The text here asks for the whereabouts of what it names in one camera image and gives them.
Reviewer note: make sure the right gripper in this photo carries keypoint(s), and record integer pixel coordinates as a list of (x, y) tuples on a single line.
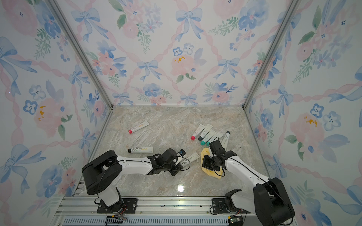
[(206, 165)]

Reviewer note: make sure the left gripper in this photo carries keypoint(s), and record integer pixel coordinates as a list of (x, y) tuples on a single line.
[(178, 167)]

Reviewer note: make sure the yellow cleaning cloth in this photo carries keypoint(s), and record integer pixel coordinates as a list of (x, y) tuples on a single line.
[(211, 173)]

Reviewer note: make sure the teal cap toothpaste tube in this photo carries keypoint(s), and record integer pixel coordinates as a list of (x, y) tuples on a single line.
[(210, 134), (218, 135)]

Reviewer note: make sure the teal cap toothpaste tube back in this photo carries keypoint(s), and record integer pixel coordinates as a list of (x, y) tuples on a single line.
[(210, 134)]

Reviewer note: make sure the black cap toothpaste tube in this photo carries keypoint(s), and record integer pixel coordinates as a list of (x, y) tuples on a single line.
[(186, 162)]

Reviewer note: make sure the dark green cap toothpaste tube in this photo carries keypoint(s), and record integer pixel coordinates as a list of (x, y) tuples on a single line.
[(205, 131)]

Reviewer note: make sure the pink cap toothpaste tube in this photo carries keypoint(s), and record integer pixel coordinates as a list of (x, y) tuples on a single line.
[(195, 134), (138, 127)]

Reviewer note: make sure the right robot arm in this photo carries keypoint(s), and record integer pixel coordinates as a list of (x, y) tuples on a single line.
[(271, 203)]

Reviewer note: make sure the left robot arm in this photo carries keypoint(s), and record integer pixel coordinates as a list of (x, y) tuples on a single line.
[(100, 173)]

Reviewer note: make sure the toothpaste tube near left arm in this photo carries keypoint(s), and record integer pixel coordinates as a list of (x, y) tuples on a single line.
[(141, 150)]

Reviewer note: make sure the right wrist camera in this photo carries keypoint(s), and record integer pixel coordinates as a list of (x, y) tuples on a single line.
[(216, 148)]

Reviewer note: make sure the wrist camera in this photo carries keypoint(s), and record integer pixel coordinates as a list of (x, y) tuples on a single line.
[(182, 153), (216, 148)]

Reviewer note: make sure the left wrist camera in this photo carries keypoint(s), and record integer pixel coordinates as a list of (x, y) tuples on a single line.
[(182, 153)]

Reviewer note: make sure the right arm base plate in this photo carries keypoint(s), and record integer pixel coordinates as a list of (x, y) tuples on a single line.
[(225, 206)]

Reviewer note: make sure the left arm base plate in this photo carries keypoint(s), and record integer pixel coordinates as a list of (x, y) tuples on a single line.
[(126, 205)]

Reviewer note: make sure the aluminium front rail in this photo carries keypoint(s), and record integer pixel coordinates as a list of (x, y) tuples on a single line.
[(151, 211)]

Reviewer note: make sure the right aluminium frame post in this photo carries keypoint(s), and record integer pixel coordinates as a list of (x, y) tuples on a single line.
[(290, 12)]

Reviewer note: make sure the aluminium frame post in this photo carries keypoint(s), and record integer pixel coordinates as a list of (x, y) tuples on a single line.
[(60, 17), (290, 12)]

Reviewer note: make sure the left aluminium frame post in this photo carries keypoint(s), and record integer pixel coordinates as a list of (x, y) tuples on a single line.
[(60, 17)]

